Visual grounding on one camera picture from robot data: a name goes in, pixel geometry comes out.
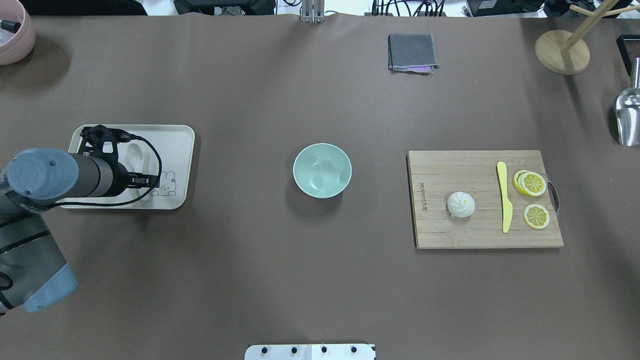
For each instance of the wooden mug tree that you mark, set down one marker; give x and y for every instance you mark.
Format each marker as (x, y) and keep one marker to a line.
(564, 52)

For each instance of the white steamed bun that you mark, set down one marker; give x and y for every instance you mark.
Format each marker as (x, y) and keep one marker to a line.
(460, 204)

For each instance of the white ceramic spoon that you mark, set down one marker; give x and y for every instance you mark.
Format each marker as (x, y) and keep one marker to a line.
(139, 160)

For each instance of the folded grey cloth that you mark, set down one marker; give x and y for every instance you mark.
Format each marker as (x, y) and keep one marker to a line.
(412, 53)

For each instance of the cream rectangular tray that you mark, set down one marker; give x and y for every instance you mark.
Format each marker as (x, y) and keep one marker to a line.
(175, 145)

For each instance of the pink bowl with ice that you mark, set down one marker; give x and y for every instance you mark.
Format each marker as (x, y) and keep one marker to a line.
(15, 46)

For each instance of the bamboo cutting board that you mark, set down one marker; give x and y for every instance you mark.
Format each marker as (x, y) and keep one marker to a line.
(436, 174)

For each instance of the front lemon slice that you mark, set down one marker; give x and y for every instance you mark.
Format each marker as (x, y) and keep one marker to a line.
(536, 216)

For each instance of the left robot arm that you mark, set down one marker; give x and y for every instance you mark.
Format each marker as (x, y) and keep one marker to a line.
(34, 272)

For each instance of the metal scoop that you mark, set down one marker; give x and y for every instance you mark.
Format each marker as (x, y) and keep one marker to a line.
(627, 109)

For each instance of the mint green bowl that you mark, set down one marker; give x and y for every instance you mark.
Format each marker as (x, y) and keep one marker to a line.
(322, 170)

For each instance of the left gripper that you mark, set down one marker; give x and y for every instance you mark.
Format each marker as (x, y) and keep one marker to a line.
(121, 179)

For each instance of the aluminium frame post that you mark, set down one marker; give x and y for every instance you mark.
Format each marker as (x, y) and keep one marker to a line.
(312, 11)

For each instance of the yellow plastic knife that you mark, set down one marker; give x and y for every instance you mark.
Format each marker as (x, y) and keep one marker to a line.
(507, 207)

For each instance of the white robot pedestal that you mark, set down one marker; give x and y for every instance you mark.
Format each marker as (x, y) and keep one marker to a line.
(311, 351)

